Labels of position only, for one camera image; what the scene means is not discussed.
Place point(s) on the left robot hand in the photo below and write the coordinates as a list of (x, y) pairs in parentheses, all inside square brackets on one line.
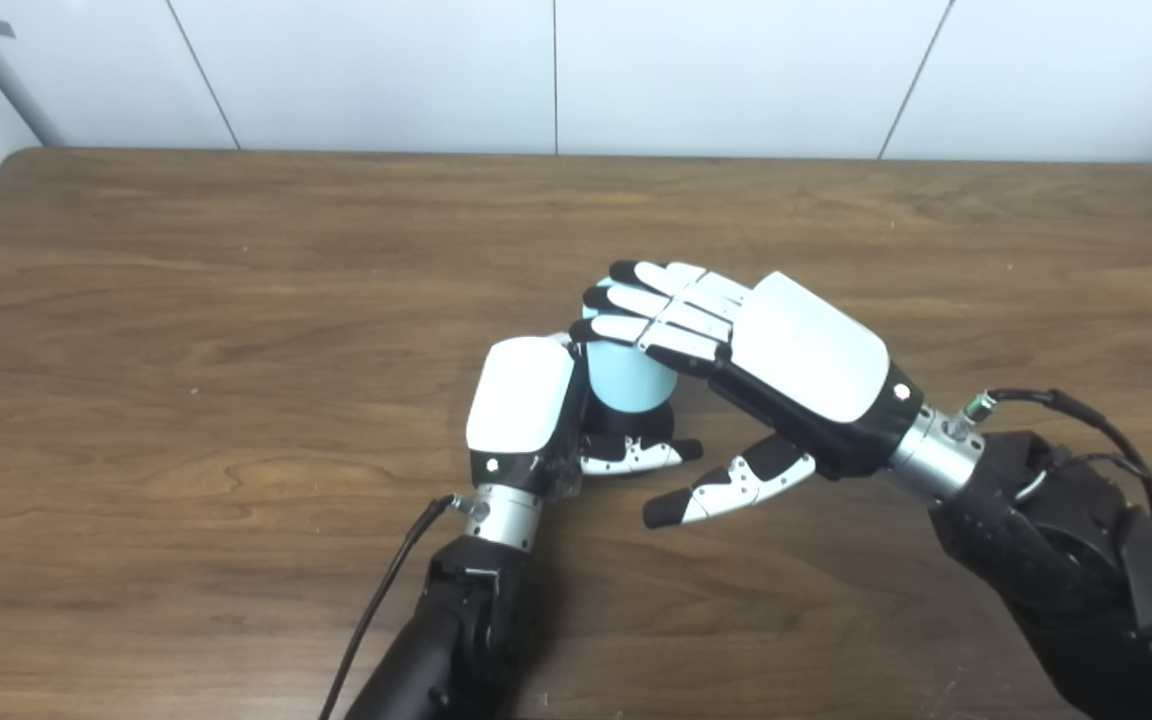
[(518, 395)]

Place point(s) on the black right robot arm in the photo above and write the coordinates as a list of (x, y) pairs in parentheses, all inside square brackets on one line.
[(1066, 560)]

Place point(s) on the light blue plastic cup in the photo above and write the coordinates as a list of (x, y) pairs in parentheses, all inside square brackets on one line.
[(626, 375)]

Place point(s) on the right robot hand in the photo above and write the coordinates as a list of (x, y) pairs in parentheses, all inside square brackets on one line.
[(806, 350)]

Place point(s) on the black nozzle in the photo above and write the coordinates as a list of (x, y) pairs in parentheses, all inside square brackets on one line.
[(636, 420)]

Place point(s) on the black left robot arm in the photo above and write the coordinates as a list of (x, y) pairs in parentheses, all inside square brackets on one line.
[(456, 630)]

